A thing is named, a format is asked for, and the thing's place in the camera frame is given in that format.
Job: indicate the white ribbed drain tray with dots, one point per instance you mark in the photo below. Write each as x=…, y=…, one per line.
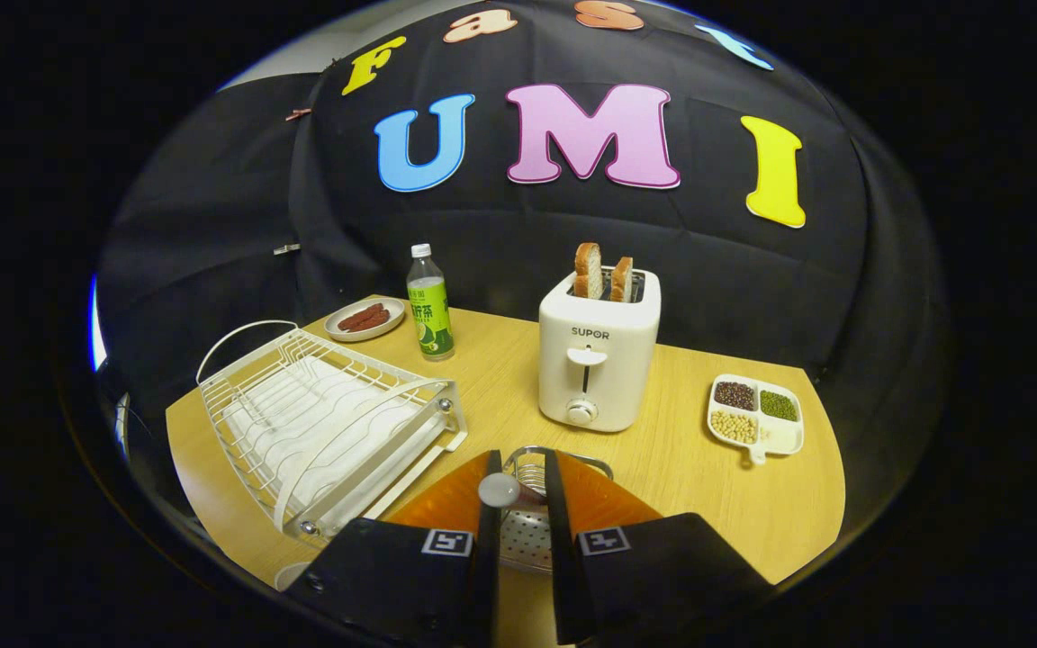
x=320, y=423

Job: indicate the pile of green beans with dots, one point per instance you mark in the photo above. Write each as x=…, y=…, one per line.
x=779, y=405

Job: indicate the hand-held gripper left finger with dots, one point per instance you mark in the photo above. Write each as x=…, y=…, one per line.
x=401, y=576

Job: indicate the white divided dish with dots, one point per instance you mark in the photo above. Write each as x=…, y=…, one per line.
x=781, y=436

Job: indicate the green label drink bottle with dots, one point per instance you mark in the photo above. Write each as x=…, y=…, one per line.
x=430, y=315

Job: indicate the pile of red beans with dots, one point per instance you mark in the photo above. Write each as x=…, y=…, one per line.
x=734, y=395

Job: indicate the white toaster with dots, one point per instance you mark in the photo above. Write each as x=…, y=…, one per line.
x=599, y=378

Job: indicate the metal spoon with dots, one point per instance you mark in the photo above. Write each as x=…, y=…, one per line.
x=500, y=489

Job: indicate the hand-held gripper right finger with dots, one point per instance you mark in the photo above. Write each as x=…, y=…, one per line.
x=653, y=576

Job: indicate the pile of soybeans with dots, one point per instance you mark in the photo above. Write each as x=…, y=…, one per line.
x=734, y=426

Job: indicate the red sausage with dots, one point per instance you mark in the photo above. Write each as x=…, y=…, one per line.
x=361, y=313
x=368, y=322

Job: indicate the small beige plate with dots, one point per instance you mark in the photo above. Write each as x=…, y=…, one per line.
x=392, y=319

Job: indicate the white cloth clip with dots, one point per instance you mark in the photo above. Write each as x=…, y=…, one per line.
x=285, y=248

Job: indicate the red cloth clip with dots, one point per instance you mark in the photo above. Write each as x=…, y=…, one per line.
x=298, y=114

